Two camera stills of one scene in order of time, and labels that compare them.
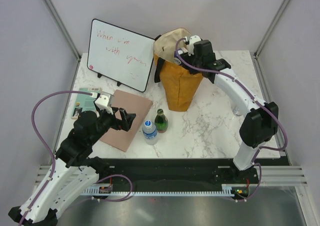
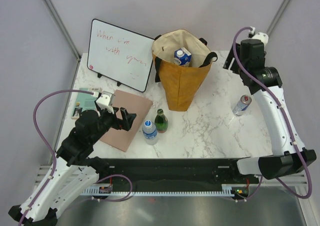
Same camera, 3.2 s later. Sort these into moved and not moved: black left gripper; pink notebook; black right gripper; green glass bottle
Moved: black right gripper
Not moved: black left gripper; pink notebook; green glass bottle
